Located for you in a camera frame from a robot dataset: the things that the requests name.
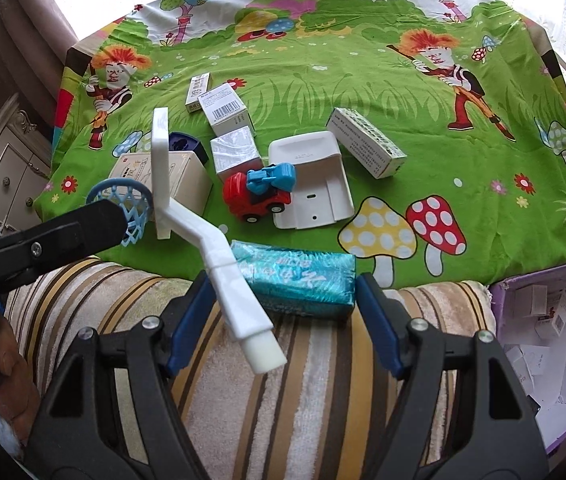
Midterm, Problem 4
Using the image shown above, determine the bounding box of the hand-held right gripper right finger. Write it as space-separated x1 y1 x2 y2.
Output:
357 272 550 480

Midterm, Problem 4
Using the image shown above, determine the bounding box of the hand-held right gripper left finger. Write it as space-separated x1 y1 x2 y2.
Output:
38 270 218 480

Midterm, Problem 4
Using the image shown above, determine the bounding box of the teal packet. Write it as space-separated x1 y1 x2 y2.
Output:
230 240 357 322

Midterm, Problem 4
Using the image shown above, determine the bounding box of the toy basketball hoop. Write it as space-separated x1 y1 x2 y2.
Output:
86 107 288 375

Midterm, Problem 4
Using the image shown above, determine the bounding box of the person's left hand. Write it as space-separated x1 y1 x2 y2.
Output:
0 316 40 427

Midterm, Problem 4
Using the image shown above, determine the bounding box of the white ornate nightstand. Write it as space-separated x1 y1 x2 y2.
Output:
0 95 54 233

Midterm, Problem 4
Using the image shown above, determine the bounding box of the striped plush towel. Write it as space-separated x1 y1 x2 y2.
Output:
3 255 501 480

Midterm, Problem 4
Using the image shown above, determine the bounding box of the white fluffy sleeve cuff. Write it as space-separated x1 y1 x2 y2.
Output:
0 402 31 462

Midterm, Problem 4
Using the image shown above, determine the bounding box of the beige box with drawing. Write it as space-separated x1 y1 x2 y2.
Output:
109 152 214 222

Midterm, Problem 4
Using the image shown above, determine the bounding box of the red blue toy truck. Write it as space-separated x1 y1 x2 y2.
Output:
222 162 297 224

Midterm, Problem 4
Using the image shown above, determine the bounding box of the large white box pink spot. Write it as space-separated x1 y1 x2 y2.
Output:
505 344 544 392

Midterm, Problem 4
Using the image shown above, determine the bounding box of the white box grey side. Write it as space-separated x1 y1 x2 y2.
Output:
513 285 548 319

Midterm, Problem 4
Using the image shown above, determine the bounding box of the dark blue cup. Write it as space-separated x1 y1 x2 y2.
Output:
168 131 210 167

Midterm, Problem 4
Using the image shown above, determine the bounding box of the brown plain curtain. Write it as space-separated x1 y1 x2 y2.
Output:
0 0 80 128

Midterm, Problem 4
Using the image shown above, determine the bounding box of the white plastic holder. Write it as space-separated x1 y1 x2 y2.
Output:
268 130 355 232

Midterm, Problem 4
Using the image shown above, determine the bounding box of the white box colourful print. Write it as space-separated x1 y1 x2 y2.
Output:
538 292 566 337

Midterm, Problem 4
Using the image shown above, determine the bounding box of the silver wrapped box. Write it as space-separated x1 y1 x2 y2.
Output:
210 127 264 187

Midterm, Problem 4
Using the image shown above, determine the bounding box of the long white text box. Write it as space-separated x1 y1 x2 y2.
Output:
326 107 408 179

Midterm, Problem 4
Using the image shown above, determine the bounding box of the small white box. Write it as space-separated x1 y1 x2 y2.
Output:
186 73 214 114

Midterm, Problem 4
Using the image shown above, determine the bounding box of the white barcode box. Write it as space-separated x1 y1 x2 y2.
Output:
198 85 256 139

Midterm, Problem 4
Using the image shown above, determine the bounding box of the green cartoon printed bed sheet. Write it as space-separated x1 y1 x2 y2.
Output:
33 0 566 292

